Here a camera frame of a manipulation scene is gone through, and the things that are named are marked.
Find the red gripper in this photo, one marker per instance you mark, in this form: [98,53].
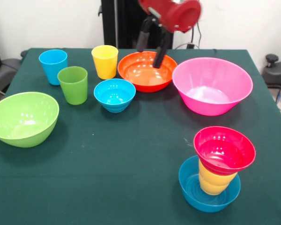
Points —
[175,14]

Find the large pink bowl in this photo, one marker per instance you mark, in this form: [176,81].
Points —
[213,79]

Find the small red bowl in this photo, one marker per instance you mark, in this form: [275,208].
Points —
[224,150]

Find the dark blue bowl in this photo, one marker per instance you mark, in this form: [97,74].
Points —
[189,187]

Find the short yellow cup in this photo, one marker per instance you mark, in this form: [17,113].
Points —
[210,189]
[215,178]

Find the orange bowl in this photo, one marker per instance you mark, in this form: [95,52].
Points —
[140,75]

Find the tall yellow cup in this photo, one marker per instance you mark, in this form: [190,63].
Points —
[105,68]

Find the green cup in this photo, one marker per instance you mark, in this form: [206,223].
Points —
[73,89]

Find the blue cup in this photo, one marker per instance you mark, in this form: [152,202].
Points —
[51,68]

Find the dark green table cloth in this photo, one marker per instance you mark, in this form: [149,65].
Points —
[107,175]

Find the large green bowl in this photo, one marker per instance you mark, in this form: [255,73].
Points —
[23,119]

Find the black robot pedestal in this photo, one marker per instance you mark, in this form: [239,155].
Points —
[126,23]

